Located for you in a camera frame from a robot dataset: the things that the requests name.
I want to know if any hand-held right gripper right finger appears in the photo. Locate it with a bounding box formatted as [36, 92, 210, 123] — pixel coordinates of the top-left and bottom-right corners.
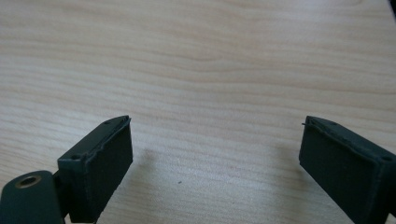
[298, 115, 396, 224]

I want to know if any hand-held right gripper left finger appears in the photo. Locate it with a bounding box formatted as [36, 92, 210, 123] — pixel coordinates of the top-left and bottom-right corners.
[57, 115, 134, 224]

